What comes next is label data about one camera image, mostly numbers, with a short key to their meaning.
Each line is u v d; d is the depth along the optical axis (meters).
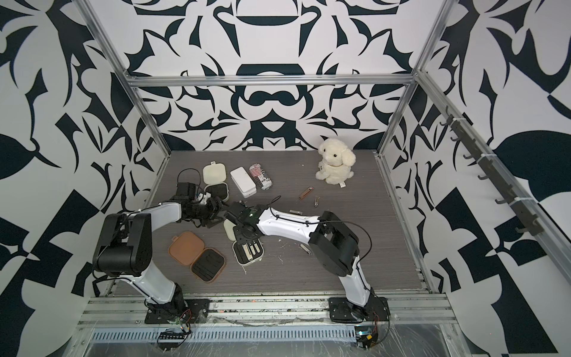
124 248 0.47
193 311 0.74
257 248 0.87
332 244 0.49
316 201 1.02
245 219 0.64
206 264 0.83
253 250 0.87
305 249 0.87
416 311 0.76
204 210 0.85
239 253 0.85
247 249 0.87
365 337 0.71
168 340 0.73
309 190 1.04
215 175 1.08
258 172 1.06
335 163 0.97
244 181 1.03
